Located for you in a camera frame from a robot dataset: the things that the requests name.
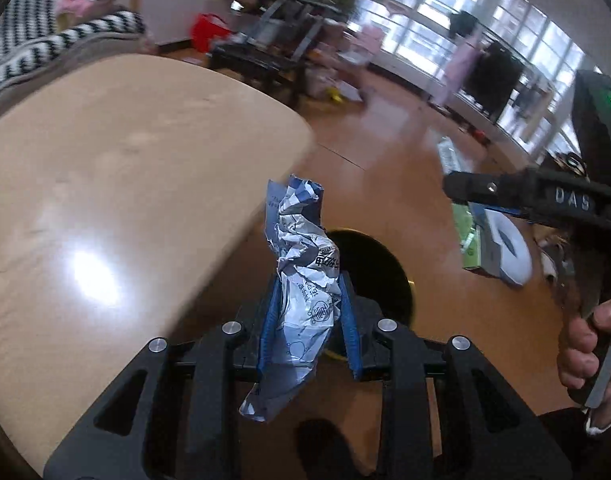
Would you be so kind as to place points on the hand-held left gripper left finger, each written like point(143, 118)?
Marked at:
point(268, 330)

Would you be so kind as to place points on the blue and white wrapper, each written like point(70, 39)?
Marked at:
point(305, 285)

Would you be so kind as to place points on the clothes drying rack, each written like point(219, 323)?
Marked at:
point(538, 85)

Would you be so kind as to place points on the black trash bin gold rim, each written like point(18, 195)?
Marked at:
point(373, 270)

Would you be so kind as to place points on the green packet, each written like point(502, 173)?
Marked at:
point(468, 235)

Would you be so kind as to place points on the pink hanging garment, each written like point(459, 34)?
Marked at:
point(460, 65)

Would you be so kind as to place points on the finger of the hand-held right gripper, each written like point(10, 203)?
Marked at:
point(485, 190)

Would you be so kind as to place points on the white and blue pouch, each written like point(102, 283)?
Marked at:
point(508, 250)

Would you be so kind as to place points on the clear plastic bottle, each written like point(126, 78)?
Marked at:
point(449, 155)

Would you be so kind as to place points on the black hanging garment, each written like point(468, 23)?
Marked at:
point(495, 80)

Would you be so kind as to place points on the person's right forearm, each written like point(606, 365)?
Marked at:
point(565, 435)

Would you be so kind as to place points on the person's right hand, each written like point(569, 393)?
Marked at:
point(578, 350)

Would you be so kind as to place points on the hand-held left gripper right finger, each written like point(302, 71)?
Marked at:
point(349, 330)

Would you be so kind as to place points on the yellow toy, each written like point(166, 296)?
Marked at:
point(334, 96)

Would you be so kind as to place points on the black white striped sofa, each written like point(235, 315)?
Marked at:
point(30, 45)

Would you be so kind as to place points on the red bag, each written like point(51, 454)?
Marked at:
point(208, 32)

